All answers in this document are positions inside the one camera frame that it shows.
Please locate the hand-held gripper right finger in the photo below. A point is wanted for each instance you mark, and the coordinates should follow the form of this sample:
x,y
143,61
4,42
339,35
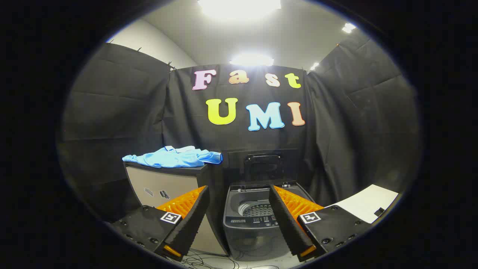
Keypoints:
x,y
285,220

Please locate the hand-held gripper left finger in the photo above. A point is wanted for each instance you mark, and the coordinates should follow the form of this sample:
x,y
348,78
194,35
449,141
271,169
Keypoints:
x,y
192,220

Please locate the grey washing machine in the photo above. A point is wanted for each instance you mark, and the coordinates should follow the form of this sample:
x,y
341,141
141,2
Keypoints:
x,y
242,231

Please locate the light blue polo shirt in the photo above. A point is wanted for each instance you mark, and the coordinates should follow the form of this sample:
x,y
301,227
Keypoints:
x,y
171,158

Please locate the beige cabinet with dark top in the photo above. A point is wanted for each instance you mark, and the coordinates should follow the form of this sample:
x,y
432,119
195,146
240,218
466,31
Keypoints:
x,y
175,183

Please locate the white panel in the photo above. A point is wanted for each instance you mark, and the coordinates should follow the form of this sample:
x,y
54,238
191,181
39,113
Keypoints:
x,y
368,203

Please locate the small ceiling light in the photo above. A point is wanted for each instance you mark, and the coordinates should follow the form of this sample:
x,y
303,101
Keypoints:
x,y
348,27
314,66

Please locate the large ceiling light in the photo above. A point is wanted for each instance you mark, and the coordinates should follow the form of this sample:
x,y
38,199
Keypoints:
x,y
239,7

